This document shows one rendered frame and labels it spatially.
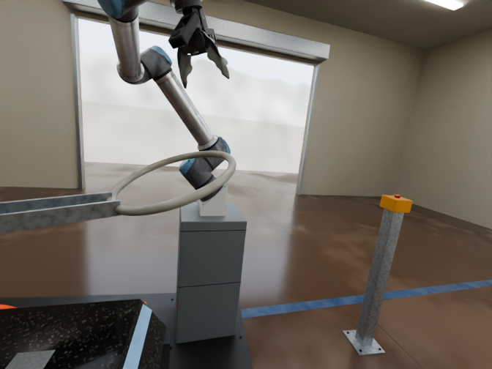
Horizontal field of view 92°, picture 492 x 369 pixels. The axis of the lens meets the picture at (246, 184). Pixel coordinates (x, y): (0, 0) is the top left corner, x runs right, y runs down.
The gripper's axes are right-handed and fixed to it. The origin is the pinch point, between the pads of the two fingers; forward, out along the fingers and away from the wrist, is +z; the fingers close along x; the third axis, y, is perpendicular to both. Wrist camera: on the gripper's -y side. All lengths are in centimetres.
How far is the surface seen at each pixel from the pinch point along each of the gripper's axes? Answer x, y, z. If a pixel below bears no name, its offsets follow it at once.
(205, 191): 2.8, -12.4, 28.9
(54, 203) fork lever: 46, -29, 22
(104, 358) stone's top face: 17, -52, 51
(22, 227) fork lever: 40, -41, 22
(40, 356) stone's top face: 29, -57, 47
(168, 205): 11.1, -20.6, 28.7
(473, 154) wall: -300, 539, 263
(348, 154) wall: -53, 571, 255
